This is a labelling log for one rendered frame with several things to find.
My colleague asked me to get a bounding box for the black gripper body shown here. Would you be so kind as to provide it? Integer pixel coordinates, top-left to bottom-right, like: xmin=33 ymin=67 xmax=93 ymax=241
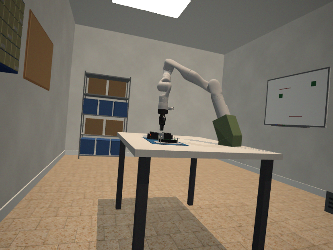
xmin=158 ymin=109 xmax=168 ymax=121

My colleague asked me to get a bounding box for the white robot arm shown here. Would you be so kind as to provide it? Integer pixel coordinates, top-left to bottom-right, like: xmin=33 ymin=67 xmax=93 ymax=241
xmin=157 ymin=59 xmax=230 ymax=118

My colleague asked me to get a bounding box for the blue flat mat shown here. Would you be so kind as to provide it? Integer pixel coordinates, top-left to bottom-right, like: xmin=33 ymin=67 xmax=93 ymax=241
xmin=144 ymin=131 xmax=188 ymax=146

